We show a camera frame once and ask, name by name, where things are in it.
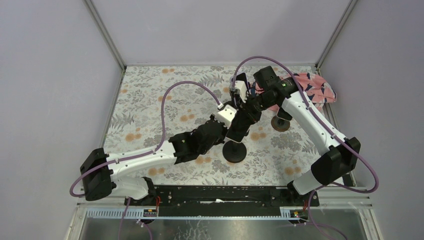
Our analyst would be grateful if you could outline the small dark phone on cloth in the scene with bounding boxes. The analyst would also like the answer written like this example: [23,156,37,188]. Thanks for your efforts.
[276,107,293,121]

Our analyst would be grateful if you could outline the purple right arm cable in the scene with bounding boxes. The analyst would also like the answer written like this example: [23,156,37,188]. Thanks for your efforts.
[231,55,380,240]

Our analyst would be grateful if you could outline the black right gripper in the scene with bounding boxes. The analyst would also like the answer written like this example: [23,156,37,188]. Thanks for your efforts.
[236,92,275,128]

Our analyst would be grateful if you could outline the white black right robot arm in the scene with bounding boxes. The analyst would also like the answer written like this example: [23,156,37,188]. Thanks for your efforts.
[228,66,361,206]

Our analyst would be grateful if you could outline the white slotted cable duct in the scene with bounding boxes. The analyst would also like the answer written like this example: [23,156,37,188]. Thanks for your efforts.
[85,207,309,220]

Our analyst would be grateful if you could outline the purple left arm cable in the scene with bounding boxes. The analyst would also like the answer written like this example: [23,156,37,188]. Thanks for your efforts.
[69,80,223,240]

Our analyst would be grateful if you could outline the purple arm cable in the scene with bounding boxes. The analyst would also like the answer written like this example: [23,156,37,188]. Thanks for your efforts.
[69,80,223,240]
[231,55,380,240]

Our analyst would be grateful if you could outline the black phone stand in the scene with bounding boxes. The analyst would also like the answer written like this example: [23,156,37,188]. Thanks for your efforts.
[222,141,247,164]

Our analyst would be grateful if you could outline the phone with lavender case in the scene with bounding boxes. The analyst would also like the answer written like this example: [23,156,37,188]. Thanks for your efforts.
[229,72,250,95]

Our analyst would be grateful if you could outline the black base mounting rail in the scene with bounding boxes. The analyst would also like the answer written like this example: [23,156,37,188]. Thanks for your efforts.
[125,185,320,211]

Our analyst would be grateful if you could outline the floral patterned table mat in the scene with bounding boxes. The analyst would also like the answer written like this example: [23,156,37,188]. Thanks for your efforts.
[104,66,320,186]

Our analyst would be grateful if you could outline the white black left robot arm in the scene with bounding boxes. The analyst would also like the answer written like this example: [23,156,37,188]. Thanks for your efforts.
[80,114,234,206]

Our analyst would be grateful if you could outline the phone with beige case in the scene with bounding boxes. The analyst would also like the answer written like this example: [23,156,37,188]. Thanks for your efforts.
[226,110,256,143]

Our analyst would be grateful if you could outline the pink patterned cloth bag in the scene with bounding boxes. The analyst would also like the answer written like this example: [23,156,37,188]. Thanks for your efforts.
[258,72,337,112]

